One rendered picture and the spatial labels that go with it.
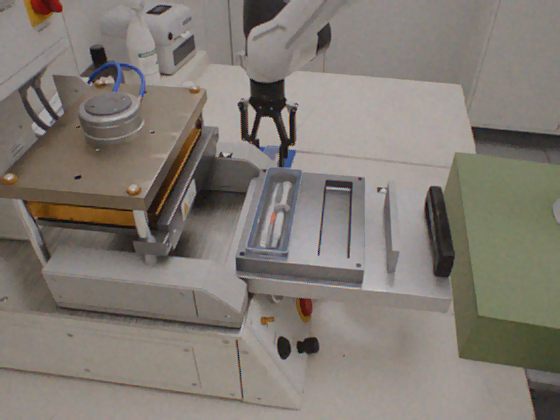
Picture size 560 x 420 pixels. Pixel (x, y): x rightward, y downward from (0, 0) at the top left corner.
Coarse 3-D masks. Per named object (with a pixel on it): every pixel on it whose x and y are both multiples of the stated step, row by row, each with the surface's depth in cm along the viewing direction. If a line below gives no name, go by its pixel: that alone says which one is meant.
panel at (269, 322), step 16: (256, 304) 65; (272, 304) 70; (288, 304) 75; (256, 320) 64; (272, 320) 65; (288, 320) 74; (304, 320) 80; (256, 336) 63; (272, 336) 68; (288, 336) 73; (304, 336) 78; (272, 352) 66; (304, 352) 76; (288, 368) 70; (304, 368) 75; (304, 384) 73
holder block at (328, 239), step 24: (312, 192) 71; (336, 192) 74; (360, 192) 71; (312, 216) 67; (336, 216) 69; (360, 216) 67; (240, 240) 63; (312, 240) 63; (336, 240) 66; (360, 240) 63; (240, 264) 62; (264, 264) 61; (288, 264) 61; (312, 264) 60; (336, 264) 60; (360, 264) 60
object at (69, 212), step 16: (192, 128) 73; (192, 144) 70; (176, 160) 66; (176, 176) 64; (160, 192) 61; (32, 208) 60; (48, 208) 60; (64, 208) 59; (80, 208) 59; (96, 208) 58; (112, 208) 58; (160, 208) 59; (48, 224) 61; (64, 224) 61; (80, 224) 61; (96, 224) 61; (112, 224) 60; (128, 224) 59
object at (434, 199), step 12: (432, 192) 69; (432, 204) 67; (444, 204) 67; (432, 216) 66; (444, 216) 65; (432, 228) 65; (444, 228) 63; (444, 240) 61; (444, 252) 60; (444, 264) 60; (444, 276) 62
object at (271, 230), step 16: (272, 176) 73; (288, 176) 73; (272, 192) 70; (288, 192) 70; (272, 208) 67; (288, 208) 67; (256, 224) 64; (272, 224) 64; (288, 224) 64; (256, 240) 62; (272, 240) 62; (288, 240) 62
